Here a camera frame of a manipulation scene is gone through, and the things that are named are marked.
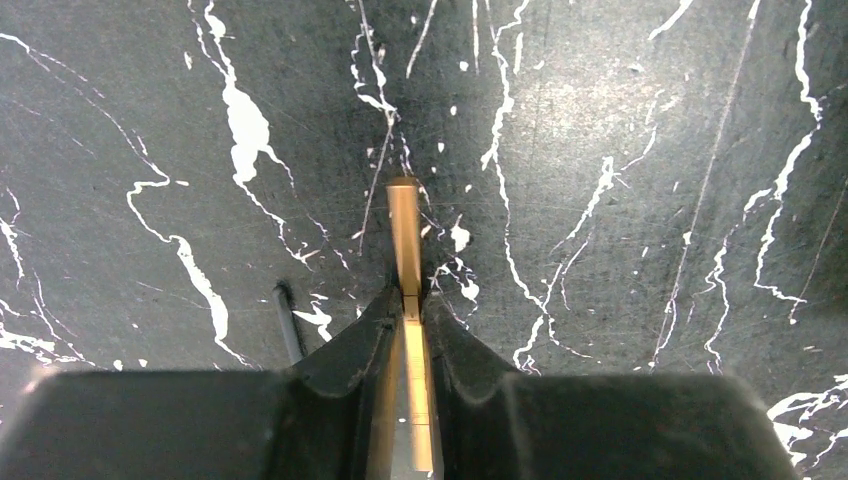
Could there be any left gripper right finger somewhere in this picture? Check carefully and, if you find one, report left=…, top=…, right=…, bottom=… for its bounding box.
left=422, top=296, right=796, bottom=479

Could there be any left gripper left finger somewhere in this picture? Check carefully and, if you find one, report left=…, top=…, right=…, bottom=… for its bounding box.
left=1, top=287, right=402, bottom=479

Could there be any thin dark grey pencil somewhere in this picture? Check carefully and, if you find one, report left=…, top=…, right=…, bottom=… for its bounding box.
left=272, top=281, right=305, bottom=365

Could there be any gold makeup pencil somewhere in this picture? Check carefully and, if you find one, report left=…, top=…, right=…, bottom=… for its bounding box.
left=385, top=176, right=444, bottom=478

